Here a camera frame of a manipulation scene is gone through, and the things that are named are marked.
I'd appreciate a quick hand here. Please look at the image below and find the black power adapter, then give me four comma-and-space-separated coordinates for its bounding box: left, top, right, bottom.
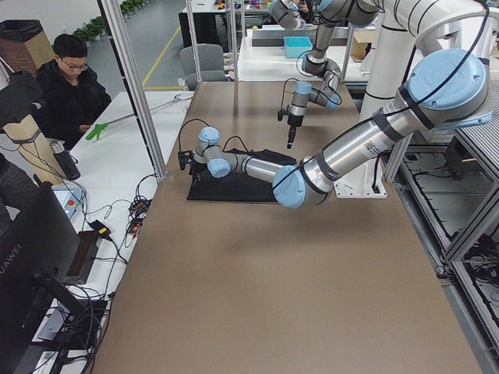
89, 220, 111, 240

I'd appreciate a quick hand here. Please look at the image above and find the green reacher grabber tool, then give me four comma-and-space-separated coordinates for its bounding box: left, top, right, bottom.
85, 93, 192, 141

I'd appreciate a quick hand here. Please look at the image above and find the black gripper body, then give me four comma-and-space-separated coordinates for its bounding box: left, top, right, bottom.
189, 158, 207, 179
287, 114, 303, 129

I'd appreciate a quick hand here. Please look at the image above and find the black computer monitor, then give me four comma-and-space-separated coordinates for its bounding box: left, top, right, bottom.
1, 182, 85, 373

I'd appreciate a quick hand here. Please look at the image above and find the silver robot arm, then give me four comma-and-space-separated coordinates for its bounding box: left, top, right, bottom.
278, 1, 378, 148
178, 1, 498, 208

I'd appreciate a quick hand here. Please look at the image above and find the black power strip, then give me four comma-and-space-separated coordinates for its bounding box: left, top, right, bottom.
126, 196, 152, 238

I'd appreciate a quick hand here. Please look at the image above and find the blue plastic bin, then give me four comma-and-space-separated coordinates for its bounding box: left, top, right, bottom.
283, 36, 313, 58

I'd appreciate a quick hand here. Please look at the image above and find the grey office chair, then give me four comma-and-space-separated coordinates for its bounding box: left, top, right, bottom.
179, 44, 228, 91

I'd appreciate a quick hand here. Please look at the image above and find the aluminium cell frame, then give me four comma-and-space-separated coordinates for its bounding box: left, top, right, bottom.
97, 0, 167, 182

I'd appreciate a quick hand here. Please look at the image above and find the black water bottle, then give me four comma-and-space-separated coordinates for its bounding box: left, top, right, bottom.
49, 139, 81, 181

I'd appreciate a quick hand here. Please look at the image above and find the person in black coat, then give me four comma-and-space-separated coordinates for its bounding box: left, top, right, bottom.
34, 34, 111, 150

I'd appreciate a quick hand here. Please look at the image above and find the black graphic t-shirt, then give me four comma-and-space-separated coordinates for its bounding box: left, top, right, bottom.
186, 170, 276, 203

